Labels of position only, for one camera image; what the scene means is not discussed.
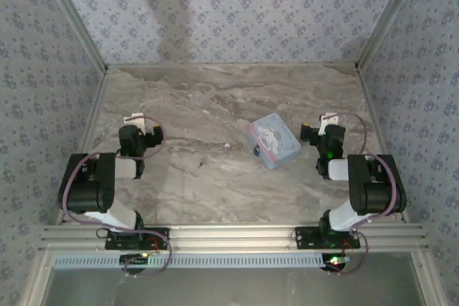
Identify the pastel cartoon tin box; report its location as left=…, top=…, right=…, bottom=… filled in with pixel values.
left=247, top=113, right=302, bottom=171

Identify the black controller board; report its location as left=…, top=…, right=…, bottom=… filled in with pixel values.
left=323, top=253, right=351, bottom=272
left=119, top=253, right=151, bottom=268

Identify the steel sheet panel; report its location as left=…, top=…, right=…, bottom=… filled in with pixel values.
left=45, top=252, right=428, bottom=306

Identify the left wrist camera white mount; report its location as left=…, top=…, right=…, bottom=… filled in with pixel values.
left=123, top=112, right=147, bottom=135

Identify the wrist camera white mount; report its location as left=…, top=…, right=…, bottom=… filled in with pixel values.
left=319, top=112, right=340, bottom=135
left=123, top=112, right=147, bottom=135

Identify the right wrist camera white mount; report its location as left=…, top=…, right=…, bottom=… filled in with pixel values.
left=319, top=112, right=340, bottom=135

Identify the aluminium table edge rail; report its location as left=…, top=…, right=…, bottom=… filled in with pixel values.
left=55, top=71, right=109, bottom=226
left=106, top=62, right=359, bottom=70
left=358, top=69, right=410, bottom=223

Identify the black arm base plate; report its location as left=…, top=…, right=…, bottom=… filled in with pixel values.
left=104, top=227, right=171, bottom=252
left=295, top=226, right=361, bottom=250

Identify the aluminium mounting rail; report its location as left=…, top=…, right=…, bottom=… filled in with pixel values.
left=40, top=224, right=430, bottom=252

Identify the aluminium frame post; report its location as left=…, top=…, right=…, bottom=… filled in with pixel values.
left=35, top=0, right=109, bottom=73
left=354, top=0, right=428, bottom=71

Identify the grey slotted cable duct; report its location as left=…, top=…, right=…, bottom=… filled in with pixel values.
left=52, top=252, right=324, bottom=270

